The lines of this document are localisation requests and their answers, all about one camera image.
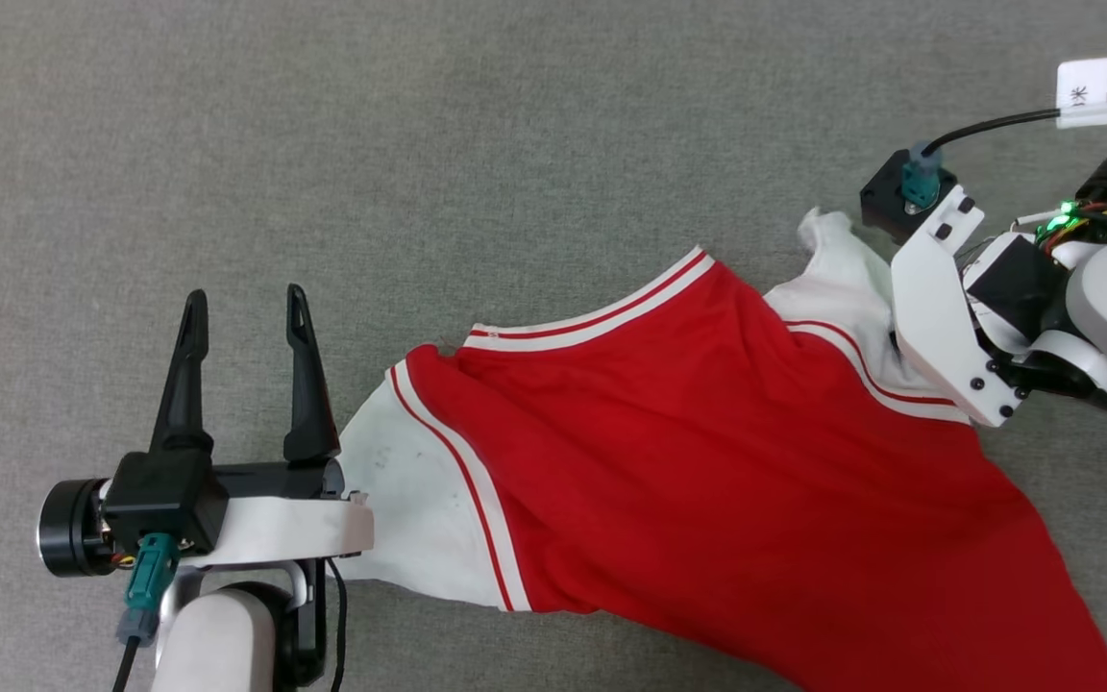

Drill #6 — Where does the teal left camera connector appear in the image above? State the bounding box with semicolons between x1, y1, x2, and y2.
115;533;181;646

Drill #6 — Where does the teal right camera connector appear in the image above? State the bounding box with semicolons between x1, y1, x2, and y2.
901;142;945;214

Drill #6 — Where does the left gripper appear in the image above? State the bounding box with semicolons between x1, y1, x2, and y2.
37;284;348;578

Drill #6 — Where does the red and white t-shirt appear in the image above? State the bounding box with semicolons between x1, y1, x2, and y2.
332;207;1107;692

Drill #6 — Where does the white cable label tag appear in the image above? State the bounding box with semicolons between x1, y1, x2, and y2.
1056;58;1107;130

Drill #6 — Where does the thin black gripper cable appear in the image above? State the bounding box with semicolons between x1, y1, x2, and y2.
323;557;350;692

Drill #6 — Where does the white left camera bracket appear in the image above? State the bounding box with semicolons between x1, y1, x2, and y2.
184;492;375;569

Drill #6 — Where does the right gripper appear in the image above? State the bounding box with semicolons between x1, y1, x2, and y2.
962;154;1107;411

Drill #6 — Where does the teal camera connector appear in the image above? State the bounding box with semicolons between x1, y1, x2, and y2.
901;142;945;214
115;533;181;646

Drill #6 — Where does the black right camera cable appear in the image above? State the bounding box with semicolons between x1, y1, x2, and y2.
919;99;1107;160

